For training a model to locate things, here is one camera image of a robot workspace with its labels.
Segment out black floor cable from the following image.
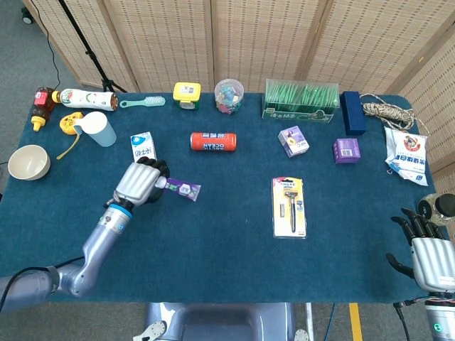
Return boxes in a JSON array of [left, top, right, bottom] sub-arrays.
[[30, 0, 61, 90]]

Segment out clear box of green tea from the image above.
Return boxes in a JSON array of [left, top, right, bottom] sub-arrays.
[[262, 78, 340, 124]]

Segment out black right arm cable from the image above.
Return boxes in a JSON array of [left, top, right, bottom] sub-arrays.
[[392, 298, 427, 341]]

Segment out bamboo folding screen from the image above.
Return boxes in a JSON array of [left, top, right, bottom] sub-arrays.
[[21, 0, 455, 196]]

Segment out white snack tube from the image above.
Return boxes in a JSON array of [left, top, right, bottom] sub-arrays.
[[51, 88, 119, 112]]

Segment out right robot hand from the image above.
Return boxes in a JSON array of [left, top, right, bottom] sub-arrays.
[[386, 207, 455, 294]]

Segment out light blue plastic cup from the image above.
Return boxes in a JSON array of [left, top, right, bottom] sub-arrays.
[[74, 111, 117, 148]]

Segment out yellow tape measure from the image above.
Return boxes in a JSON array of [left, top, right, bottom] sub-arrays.
[[55, 111, 85, 161]]

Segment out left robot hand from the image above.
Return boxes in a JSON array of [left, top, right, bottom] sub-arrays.
[[113, 156, 171, 207]]

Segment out blue table mat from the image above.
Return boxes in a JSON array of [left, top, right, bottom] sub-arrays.
[[0, 92, 455, 304]]

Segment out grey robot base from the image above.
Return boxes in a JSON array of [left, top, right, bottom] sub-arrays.
[[133, 301, 310, 341]]

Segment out blue floor cable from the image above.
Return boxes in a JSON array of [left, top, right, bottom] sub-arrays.
[[326, 303, 337, 341]]

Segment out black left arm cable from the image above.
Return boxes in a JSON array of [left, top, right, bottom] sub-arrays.
[[0, 257, 86, 303]]

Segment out green scrubbing brush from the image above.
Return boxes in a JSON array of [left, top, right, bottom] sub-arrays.
[[119, 94, 166, 109]]

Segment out brown sauce bottle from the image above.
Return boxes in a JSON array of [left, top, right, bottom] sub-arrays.
[[31, 87, 56, 133]]

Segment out coiled beige rope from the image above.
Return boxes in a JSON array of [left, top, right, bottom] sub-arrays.
[[359, 92, 431, 136]]

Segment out purple and white small box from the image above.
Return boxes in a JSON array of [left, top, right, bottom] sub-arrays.
[[277, 125, 310, 158]]

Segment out glass jar black lid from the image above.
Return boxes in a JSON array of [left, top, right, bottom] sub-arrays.
[[417, 193, 455, 227]]

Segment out green container yellow lid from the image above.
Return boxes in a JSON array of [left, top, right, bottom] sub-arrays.
[[172, 82, 202, 112]]

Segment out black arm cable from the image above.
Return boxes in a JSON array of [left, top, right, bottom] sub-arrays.
[[392, 298, 427, 341], [0, 257, 86, 303]]

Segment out clear jar of binder clips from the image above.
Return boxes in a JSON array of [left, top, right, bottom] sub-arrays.
[[213, 78, 245, 116]]

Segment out black tripod stand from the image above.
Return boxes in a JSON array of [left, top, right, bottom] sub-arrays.
[[58, 0, 128, 94]]

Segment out white and blue bag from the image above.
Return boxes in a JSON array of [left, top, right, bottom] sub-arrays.
[[384, 126, 429, 187]]

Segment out white blue milk carton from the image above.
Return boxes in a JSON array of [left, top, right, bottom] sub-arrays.
[[129, 131, 159, 164]]

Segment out razor in yellow blister pack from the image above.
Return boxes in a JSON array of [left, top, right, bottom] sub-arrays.
[[272, 176, 308, 239]]

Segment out purple toothpaste tube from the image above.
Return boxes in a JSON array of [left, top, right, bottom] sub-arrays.
[[154, 176, 202, 202]]

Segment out cream bowl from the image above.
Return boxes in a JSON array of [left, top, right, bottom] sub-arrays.
[[7, 144, 51, 181]]

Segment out orange soda can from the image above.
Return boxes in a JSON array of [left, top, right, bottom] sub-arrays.
[[190, 131, 237, 152]]

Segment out dark blue box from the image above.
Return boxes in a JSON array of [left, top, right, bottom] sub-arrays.
[[340, 90, 368, 136]]

